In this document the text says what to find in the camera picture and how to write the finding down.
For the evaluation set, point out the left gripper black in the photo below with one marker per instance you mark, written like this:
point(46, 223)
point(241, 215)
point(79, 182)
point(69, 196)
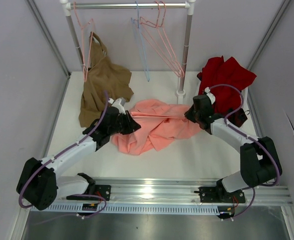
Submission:
point(131, 125)

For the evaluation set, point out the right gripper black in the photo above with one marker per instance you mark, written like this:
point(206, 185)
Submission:
point(189, 115)

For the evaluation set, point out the pink skirt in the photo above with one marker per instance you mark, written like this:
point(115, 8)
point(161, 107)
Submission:
point(161, 124)

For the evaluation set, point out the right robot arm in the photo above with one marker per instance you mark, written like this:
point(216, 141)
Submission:
point(259, 161)

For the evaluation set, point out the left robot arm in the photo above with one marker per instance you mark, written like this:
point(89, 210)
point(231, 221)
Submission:
point(41, 181)

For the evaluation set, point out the pink hanger far left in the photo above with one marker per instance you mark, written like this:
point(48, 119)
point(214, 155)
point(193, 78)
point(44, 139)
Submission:
point(86, 28)

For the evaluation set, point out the pink hanger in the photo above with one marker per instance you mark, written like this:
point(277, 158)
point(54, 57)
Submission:
point(161, 6)
point(86, 28)
point(157, 38)

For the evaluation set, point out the pink hanger right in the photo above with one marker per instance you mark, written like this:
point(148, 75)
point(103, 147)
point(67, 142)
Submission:
point(161, 6)

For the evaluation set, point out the pink hanger middle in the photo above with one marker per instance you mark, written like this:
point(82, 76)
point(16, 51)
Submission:
point(157, 38)

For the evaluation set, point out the red garment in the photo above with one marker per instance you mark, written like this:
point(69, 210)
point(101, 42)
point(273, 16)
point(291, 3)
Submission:
point(228, 79)

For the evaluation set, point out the tan brown garment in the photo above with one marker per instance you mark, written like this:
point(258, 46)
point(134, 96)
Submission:
point(103, 76)

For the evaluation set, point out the metal clothes rack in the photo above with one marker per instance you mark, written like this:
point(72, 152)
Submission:
point(188, 5)

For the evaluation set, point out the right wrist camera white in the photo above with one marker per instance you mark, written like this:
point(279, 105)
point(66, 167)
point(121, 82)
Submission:
point(210, 95)

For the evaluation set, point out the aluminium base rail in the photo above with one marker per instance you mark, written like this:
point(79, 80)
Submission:
point(181, 192)

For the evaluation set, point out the left black mount plate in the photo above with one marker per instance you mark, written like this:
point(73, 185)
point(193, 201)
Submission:
point(100, 190)

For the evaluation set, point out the black mount plate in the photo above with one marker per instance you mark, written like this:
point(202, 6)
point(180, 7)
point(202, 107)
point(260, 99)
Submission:
point(216, 194)
point(100, 190)

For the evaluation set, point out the right black mount plate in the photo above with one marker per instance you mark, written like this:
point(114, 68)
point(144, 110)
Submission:
point(216, 194)

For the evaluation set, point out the white slotted cable duct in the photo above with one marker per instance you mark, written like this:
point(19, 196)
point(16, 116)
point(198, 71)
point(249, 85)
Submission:
point(135, 209)

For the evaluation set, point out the blue wire hanger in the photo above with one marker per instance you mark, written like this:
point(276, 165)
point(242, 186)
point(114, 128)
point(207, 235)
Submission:
point(139, 40)

